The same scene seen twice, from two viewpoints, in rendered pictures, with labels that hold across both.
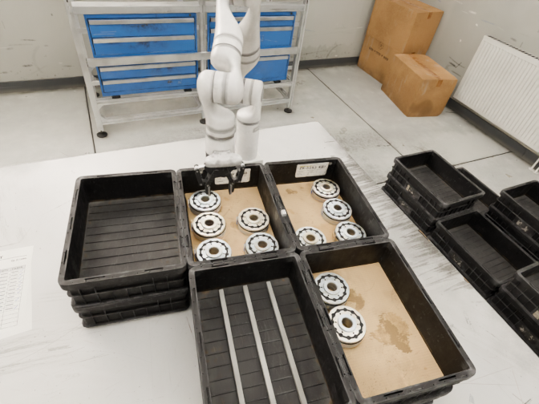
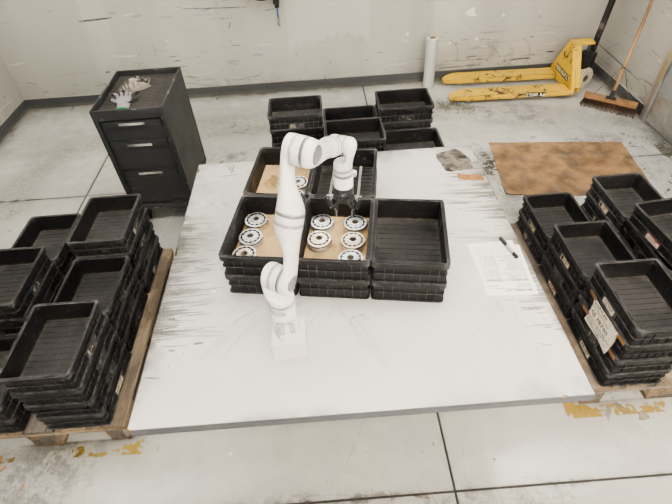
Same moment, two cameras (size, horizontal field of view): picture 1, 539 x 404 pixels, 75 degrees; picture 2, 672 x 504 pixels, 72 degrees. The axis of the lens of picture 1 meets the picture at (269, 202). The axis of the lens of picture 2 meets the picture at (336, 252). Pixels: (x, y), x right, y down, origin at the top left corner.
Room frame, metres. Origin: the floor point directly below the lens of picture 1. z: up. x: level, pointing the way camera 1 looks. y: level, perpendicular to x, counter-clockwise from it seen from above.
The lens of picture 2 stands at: (1.99, 0.80, 2.18)
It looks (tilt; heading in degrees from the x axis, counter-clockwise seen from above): 45 degrees down; 209
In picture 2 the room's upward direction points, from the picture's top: 4 degrees counter-clockwise
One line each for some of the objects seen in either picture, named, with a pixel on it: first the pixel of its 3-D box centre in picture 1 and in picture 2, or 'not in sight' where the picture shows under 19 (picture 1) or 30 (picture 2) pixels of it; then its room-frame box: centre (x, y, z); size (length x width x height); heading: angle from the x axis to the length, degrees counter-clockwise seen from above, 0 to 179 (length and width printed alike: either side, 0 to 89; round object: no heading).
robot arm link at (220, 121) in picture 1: (216, 103); (344, 156); (0.73, 0.16, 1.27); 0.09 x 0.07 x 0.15; 93
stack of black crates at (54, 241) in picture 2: not in sight; (56, 257); (1.06, -1.63, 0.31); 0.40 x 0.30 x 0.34; 30
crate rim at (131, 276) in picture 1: (127, 220); (409, 231); (0.64, 0.39, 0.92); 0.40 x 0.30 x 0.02; 21
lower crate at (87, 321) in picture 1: (135, 253); (407, 258); (0.64, 0.39, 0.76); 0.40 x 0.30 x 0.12; 21
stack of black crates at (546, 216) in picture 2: not in sight; (553, 228); (-0.45, 0.97, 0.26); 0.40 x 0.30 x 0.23; 30
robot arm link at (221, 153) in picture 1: (220, 143); (343, 175); (0.71, 0.14, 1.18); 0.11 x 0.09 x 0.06; 20
